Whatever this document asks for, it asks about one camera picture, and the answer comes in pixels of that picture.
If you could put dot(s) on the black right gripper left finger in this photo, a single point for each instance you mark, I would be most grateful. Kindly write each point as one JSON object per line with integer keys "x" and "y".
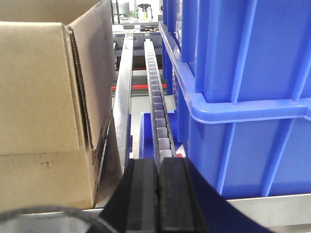
{"x": 133, "y": 207}

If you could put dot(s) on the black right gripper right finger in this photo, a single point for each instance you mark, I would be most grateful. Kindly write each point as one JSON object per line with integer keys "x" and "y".
{"x": 185, "y": 206}

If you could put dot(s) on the brown EcoFlow cardboard box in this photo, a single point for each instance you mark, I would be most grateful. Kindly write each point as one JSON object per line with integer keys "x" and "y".
{"x": 57, "y": 66}

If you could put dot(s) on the lower stacked blue plastic crate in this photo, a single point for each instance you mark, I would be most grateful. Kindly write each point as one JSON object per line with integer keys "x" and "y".
{"x": 250, "y": 149}

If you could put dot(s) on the stacked blue plastic crate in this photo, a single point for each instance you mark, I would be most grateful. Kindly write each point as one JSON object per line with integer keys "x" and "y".
{"x": 250, "y": 149}
{"x": 243, "y": 50}

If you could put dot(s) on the upper stacked blue plastic crate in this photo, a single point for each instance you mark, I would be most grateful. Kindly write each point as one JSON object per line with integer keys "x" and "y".
{"x": 243, "y": 50}

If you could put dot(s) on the grey roller conveyor rail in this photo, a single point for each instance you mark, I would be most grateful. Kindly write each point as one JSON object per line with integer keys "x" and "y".
{"x": 163, "y": 141}

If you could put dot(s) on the silver metal divider rail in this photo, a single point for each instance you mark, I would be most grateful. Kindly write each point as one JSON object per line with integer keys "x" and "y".
{"x": 121, "y": 109}

